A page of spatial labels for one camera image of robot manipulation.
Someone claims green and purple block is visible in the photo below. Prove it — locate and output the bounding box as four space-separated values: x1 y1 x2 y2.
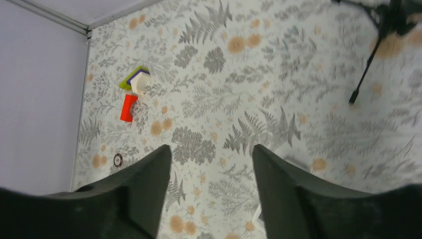
119 66 150 91

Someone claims red plastic block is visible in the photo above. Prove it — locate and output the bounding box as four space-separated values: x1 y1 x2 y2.
120 94 138 122

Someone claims white plastic block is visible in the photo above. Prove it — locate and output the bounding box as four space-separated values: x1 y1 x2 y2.
130 72 151 95

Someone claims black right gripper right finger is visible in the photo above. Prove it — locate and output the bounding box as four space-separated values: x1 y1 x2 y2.
252 144 422 239

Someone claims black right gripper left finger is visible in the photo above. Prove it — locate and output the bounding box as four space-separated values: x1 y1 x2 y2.
0 145 172 239

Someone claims black mini tripod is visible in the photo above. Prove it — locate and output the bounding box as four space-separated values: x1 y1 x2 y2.
335 0 422 105

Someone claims poker chip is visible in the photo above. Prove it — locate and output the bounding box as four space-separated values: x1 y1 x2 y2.
113 153 123 167

